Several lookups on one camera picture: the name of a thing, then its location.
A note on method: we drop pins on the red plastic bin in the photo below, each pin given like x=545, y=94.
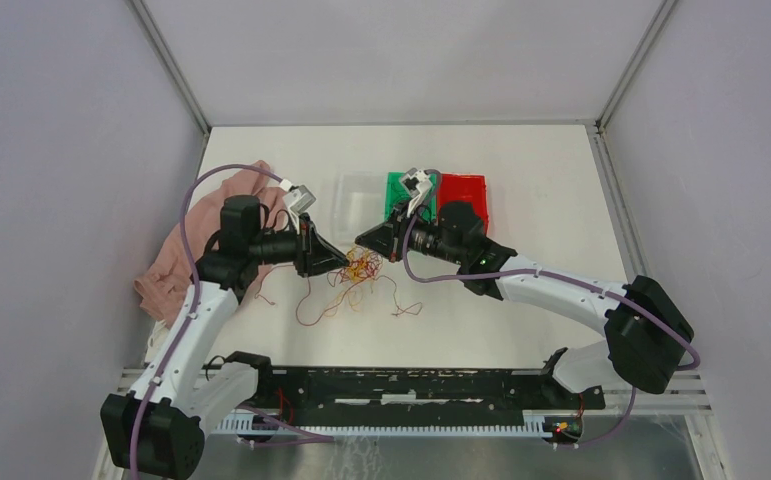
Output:
x=468, y=188

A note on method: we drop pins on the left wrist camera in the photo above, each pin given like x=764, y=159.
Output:
x=298, y=199

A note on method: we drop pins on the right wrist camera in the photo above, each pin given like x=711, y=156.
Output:
x=421, y=186

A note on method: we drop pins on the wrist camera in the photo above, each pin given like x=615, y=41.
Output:
x=298, y=199
x=421, y=186

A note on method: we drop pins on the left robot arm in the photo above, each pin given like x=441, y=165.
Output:
x=159, y=427

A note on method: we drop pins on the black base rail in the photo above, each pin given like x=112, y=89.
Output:
x=400, y=397

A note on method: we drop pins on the pink cloth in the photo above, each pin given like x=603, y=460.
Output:
x=163, y=286

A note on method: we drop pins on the clear plastic bin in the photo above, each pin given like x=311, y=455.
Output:
x=358, y=205

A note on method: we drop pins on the green plastic bin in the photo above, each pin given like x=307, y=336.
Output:
x=395, y=193

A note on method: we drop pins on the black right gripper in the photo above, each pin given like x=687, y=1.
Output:
x=387, y=239

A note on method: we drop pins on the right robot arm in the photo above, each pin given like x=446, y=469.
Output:
x=645, y=338

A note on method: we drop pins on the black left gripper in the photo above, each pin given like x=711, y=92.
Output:
x=314, y=256

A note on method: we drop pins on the white cable duct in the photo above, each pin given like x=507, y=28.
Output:
x=244, y=423

